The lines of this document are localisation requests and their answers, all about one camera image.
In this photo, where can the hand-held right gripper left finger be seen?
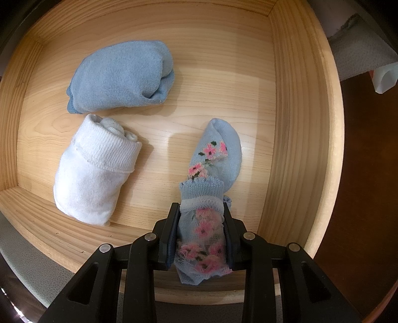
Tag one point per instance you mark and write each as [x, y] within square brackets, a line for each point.
[172, 236]

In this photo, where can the white sock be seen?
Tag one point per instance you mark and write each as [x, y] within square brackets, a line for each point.
[90, 180]

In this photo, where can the blue floral sock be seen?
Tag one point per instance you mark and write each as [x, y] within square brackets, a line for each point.
[214, 155]

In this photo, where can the light blue sock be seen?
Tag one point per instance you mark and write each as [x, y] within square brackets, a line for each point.
[118, 77]

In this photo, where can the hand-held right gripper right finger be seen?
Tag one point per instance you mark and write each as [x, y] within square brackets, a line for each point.
[229, 245]

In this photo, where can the grey-front wooden drawer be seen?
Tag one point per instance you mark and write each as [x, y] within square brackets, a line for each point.
[217, 93]

